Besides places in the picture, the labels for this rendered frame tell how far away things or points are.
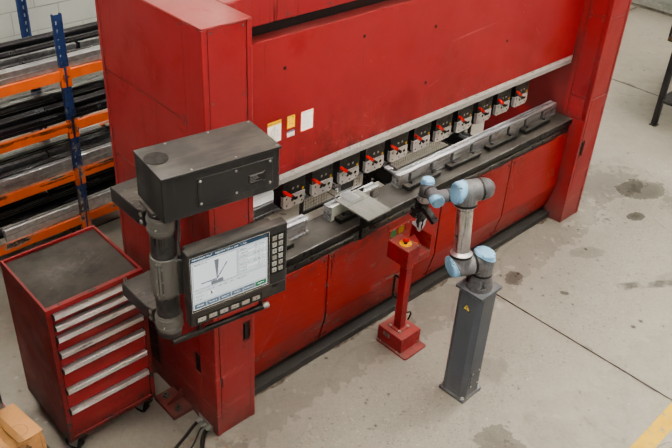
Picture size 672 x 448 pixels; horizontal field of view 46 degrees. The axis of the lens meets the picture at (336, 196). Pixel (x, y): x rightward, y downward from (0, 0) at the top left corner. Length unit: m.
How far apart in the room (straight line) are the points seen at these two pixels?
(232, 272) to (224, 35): 0.94
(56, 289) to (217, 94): 1.29
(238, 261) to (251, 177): 0.37
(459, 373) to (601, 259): 1.90
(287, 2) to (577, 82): 2.87
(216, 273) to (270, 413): 1.60
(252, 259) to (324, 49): 1.20
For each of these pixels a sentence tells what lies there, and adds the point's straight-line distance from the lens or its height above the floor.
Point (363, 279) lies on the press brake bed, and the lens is 4.80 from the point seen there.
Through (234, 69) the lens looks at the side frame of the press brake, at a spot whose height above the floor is 2.09.
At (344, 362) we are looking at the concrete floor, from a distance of 4.89.
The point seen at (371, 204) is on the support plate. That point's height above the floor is 1.00.
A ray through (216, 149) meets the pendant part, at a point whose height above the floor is 1.95.
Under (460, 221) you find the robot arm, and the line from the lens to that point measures 4.01.
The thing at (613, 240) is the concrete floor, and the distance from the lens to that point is 6.39.
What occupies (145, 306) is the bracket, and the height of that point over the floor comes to 1.20.
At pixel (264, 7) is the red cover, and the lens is 3.56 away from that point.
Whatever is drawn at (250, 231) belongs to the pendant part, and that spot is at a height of 1.60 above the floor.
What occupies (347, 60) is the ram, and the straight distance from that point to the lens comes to 4.05.
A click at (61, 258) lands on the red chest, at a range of 4.16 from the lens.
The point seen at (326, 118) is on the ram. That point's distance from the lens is 4.09.
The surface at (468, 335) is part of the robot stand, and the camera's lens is 4.44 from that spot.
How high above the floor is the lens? 3.42
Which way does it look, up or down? 33 degrees down
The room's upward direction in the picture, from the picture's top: 3 degrees clockwise
